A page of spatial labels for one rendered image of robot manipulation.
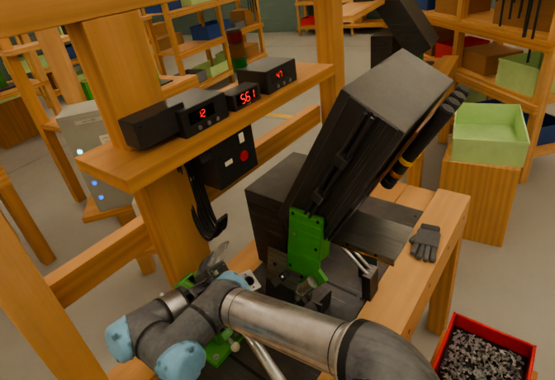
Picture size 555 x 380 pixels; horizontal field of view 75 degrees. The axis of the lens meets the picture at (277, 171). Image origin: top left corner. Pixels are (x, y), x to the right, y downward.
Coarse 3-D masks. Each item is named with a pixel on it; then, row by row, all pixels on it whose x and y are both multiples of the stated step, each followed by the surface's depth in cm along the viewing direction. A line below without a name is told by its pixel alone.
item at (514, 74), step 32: (416, 0) 412; (448, 0) 360; (480, 0) 349; (512, 0) 271; (544, 0) 258; (448, 32) 395; (480, 32) 310; (512, 32) 282; (544, 32) 263; (480, 64) 334; (512, 64) 291; (544, 64) 259; (480, 96) 384; (512, 96) 292; (544, 96) 267; (544, 128) 297
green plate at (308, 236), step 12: (300, 216) 106; (312, 216) 103; (288, 228) 110; (300, 228) 107; (312, 228) 104; (288, 240) 111; (300, 240) 108; (312, 240) 105; (324, 240) 108; (288, 252) 112; (300, 252) 109; (312, 252) 106; (324, 252) 110; (288, 264) 113; (300, 264) 110; (312, 264) 107
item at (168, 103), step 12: (144, 108) 91; (156, 108) 90; (168, 108) 89; (180, 108) 92; (120, 120) 86; (132, 120) 85; (144, 120) 84; (156, 120) 87; (168, 120) 90; (132, 132) 84; (144, 132) 85; (156, 132) 88; (168, 132) 91; (132, 144) 87; (144, 144) 86
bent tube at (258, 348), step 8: (248, 272) 93; (248, 280) 94; (256, 280) 92; (256, 288) 90; (256, 344) 93; (256, 352) 93; (264, 352) 92; (264, 360) 91; (272, 360) 91; (264, 368) 91; (272, 368) 90; (272, 376) 89; (280, 376) 89
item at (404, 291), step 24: (456, 192) 163; (432, 216) 151; (456, 216) 149; (408, 240) 141; (456, 240) 155; (408, 264) 131; (432, 264) 130; (384, 288) 123; (408, 288) 122; (432, 288) 134; (360, 312) 117; (384, 312) 115; (408, 312) 114; (408, 336) 118
